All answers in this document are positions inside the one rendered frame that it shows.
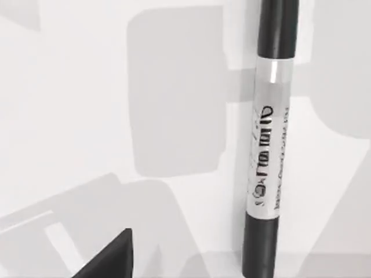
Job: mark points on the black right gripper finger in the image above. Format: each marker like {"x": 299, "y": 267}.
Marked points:
{"x": 116, "y": 257}

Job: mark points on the black and white marker pen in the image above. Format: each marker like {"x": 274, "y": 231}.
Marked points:
{"x": 268, "y": 139}

